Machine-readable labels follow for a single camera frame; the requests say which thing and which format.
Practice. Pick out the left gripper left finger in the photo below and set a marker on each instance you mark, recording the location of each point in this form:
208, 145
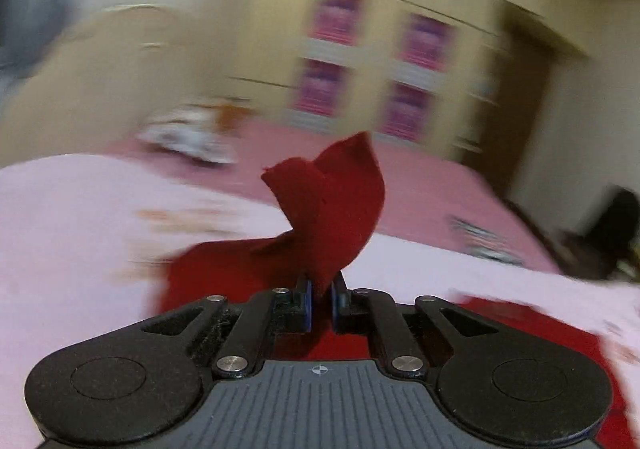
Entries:
265, 316

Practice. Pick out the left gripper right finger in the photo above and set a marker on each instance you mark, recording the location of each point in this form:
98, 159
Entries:
375, 316

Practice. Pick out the red sequinned sweater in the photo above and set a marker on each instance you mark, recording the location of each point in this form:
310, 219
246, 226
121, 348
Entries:
332, 204

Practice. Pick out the striped folded cloth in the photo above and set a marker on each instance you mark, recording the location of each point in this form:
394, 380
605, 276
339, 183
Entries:
482, 243

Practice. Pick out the pink mattress cover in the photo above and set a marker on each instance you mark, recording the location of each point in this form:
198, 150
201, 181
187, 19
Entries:
428, 200

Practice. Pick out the orange striped pillow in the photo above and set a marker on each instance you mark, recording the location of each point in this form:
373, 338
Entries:
230, 114

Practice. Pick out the floral white bed sheet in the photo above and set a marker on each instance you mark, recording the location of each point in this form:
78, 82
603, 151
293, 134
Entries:
83, 236

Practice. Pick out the lower right purple poster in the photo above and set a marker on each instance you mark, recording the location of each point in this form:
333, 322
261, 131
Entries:
405, 112

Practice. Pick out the purple poster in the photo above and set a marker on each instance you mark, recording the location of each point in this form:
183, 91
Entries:
425, 43
320, 87
336, 21
405, 112

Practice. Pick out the lower left purple poster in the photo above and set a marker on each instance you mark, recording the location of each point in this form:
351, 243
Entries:
320, 87

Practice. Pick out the black chair with garment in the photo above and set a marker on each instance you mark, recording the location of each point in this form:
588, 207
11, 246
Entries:
594, 251

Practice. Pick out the cream wardrobe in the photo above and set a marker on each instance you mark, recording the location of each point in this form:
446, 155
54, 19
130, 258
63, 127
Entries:
260, 47

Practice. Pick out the upper right purple poster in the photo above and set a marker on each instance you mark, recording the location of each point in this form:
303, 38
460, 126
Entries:
425, 43

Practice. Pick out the cream curved headboard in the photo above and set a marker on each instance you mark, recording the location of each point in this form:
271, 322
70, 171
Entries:
99, 81

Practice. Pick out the brown wooden door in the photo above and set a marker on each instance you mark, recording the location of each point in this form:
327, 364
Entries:
508, 107

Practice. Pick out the upper left purple poster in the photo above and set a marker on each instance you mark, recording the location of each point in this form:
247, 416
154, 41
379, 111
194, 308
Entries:
336, 21

